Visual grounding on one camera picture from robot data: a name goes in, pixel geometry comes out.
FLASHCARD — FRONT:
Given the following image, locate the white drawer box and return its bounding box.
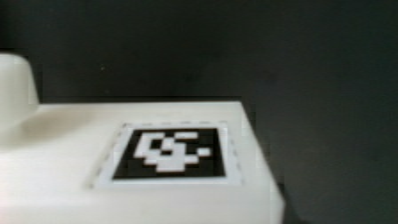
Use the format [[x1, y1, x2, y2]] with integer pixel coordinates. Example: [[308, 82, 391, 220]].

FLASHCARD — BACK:
[[0, 53, 285, 224]]

